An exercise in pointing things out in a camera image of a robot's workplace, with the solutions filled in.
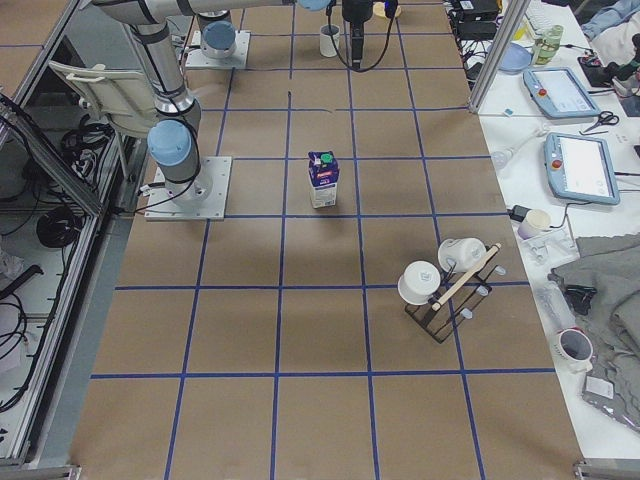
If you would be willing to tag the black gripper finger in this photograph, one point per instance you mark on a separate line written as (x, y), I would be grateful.
(356, 44)

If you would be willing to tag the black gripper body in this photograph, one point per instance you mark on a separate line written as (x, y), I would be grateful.
(355, 12)

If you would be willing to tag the white ceramic mug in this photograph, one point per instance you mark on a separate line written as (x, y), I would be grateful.
(329, 36)

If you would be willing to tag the blue white milk carton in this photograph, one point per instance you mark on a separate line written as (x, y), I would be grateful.
(323, 170)

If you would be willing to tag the white cup on rack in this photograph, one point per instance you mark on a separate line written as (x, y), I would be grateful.
(419, 281)

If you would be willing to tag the cream paper cup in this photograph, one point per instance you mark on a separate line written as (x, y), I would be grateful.
(535, 222)

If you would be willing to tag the black computer box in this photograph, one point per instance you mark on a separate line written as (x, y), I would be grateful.
(475, 10)

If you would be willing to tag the green glass jar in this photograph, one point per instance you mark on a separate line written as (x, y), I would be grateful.
(547, 45)

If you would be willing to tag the white light bulb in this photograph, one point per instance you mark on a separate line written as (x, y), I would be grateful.
(502, 157)

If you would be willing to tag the blue teach pendant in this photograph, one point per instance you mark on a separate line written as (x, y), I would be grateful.
(580, 168)
(559, 94)

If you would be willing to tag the white mug on rack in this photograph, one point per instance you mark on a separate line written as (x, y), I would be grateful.
(459, 255)

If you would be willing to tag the black scissors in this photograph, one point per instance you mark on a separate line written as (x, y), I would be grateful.
(605, 118)

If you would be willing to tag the grey cloth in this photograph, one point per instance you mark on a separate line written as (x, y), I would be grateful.
(602, 288)

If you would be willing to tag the red rimmed white mug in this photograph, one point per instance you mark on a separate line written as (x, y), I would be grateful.
(574, 349)

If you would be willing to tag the aluminium frame post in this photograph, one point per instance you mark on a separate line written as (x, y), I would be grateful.
(513, 15)

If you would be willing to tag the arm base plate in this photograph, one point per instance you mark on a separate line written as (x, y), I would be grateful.
(203, 56)
(205, 199)

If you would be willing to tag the black wire cup rack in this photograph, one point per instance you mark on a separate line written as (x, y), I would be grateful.
(454, 302)

